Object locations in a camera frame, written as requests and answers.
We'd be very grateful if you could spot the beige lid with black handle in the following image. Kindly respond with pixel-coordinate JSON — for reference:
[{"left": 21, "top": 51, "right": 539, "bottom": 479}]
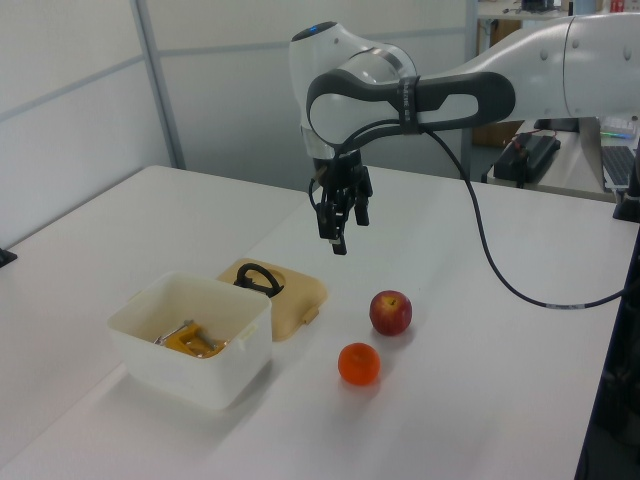
[{"left": 215, "top": 256, "right": 330, "bottom": 344}]

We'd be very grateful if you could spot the white plastic container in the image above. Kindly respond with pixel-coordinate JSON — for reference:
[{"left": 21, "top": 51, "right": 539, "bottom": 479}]
[{"left": 106, "top": 270, "right": 274, "bottom": 412}]

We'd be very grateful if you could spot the black stand post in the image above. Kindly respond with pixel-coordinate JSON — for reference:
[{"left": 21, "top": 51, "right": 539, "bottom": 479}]
[{"left": 612, "top": 134, "right": 640, "bottom": 223}]

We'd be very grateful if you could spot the brown cardboard box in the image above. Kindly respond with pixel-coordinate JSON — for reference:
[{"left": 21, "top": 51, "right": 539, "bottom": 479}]
[{"left": 471, "top": 119, "right": 525, "bottom": 149}]

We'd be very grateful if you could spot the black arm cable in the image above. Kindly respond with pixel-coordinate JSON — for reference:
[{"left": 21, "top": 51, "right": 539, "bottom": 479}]
[{"left": 307, "top": 117, "right": 627, "bottom": 312}]

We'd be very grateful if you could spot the grey partition post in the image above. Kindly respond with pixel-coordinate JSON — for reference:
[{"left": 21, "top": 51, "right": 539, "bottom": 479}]
[{"left": 461, "top": 0, "right": 482, "bottom": 182}]

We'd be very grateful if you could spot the black cable strap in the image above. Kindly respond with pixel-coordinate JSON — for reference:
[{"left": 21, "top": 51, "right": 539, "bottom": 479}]
[{"left": 396, "top": 74, "right": 422, "bottom": 137}]

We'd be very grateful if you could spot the black upright panel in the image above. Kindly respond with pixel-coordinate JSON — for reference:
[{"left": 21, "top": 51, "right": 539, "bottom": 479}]
[{"left": 573, "top": 285, "right": 640, "bottom": 480}]

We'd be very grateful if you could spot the red apple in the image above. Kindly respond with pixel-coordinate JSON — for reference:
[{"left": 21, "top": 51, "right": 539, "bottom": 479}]
[{"left": 368, "top": 289, "right": 414, "bottom": 338}]

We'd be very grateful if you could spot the silver laptop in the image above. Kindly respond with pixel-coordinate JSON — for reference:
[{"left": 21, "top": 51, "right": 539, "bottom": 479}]
[{"left": 599, "top": 143, "right": 640, "bottom": 192}]

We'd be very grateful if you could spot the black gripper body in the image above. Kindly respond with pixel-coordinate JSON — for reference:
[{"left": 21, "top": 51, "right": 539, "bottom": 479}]
[{"left": 312, "top": 149, "right": 375, "bottom": 199}]

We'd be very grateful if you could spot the black box device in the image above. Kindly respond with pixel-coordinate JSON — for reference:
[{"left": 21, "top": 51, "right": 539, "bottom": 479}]
[{"left": 492, "top": 130, "right": 563, "bottom": 190}]

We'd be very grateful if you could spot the yellow clamp tool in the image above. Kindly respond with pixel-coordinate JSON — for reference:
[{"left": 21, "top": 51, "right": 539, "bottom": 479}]
[{"left": 152, "top": 319, "right": 232, "bottom": 361}]

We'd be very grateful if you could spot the orange fruit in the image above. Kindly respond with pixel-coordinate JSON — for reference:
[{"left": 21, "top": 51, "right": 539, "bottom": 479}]
[{"left": 337, "top": 341, "right": 383, "bottom": 387}]

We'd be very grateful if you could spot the white background desk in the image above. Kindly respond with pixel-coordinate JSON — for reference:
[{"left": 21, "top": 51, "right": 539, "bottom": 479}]
[{"left": 480, "top": 115, "right": 619, "bottom": 204}]

